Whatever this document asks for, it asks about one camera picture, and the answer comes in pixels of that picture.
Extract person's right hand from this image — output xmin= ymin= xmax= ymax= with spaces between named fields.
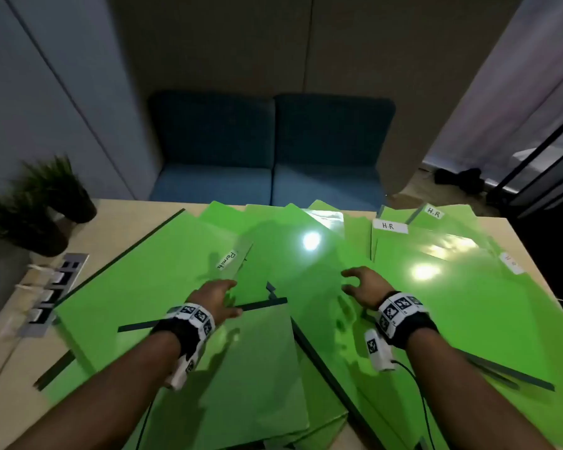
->
xmin=341 ymin=266 xmax=398 ymax=311

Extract person's left hand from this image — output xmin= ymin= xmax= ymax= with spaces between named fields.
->
xmin=185 ymin=278 xmax=243 ymax=326

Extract pile of green folders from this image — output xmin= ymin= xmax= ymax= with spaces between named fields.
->
xmin=33 ymin=199 xmax=563 ymax=450

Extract person's right forearm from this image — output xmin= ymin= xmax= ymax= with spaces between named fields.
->
xmin=405 ymin=327 xmax=557 ymax=450

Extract person's left forearm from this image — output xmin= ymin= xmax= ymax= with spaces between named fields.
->
xmin=4 ymin=330 xmax=181 ymax=450

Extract black marker wristband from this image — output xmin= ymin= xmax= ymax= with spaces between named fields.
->
xmin=150 ymin=302 xmax=216 ymax=359
xmin=375 ymin=291 xmax=440 ymax=350

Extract black object on floor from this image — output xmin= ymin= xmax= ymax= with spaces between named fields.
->
xmin=434 ymin=167 xmax=487 ymax=195

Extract grey power socket panel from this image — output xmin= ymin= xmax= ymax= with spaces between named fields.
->
xmin=16 ymin=252 xmax=90 ymax=338

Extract blue fabric sofa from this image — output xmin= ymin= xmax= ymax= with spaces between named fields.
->
xmin=148 ymin=91 xmax=397 ymax=211

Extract green potted plant black pot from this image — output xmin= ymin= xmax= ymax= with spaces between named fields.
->
xmin=0 ymin=191 xmax=71 ymax=258
xmin=21 ymin=154 xmax=98 ymax=224

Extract white curtain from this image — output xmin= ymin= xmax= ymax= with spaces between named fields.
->
xmin=424 ymin=0 xmax=563 ymax=193

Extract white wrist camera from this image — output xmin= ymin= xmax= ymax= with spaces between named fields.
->
xmin=365 ymin=328 xmax=397 ymax=373
xmin=164 ymin=349 xmax=203 ymax=392

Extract black camera cable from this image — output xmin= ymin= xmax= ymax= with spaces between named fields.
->
xmin=134 ymin=401 xmax=154 ymax=450
xmin=392 ymin=359 xmax=437 ymax=450

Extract black metal door frame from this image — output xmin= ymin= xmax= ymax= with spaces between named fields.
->
xmin=485 ymin=105 xmax=563 ymax=221

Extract white power cable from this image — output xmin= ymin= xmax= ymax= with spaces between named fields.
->
xmin=0 ymin=338 xmax=21 ymax=414

